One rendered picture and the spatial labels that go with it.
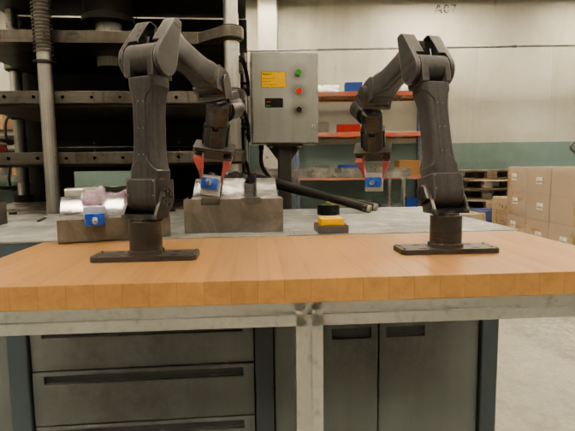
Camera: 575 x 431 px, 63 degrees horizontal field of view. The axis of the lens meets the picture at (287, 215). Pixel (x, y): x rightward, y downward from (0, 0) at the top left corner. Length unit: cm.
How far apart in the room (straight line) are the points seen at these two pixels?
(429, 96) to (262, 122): 120
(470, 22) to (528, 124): 190
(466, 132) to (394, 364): 716
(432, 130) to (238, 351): 76
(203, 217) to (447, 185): 62
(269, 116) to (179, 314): 145
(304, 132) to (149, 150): 128
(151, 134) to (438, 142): 57
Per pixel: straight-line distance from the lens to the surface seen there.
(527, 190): 544
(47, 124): 216
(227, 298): 76
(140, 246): 93
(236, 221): 125
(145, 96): 95
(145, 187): 94
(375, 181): 136
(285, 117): 213
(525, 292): 88
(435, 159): 100
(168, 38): 98
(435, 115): 103
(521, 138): 872
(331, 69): 807
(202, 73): 111
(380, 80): 124
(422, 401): 149
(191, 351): 134
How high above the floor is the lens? 98
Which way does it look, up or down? 6 degrees down
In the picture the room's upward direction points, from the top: 1 degrees counter-clockwise
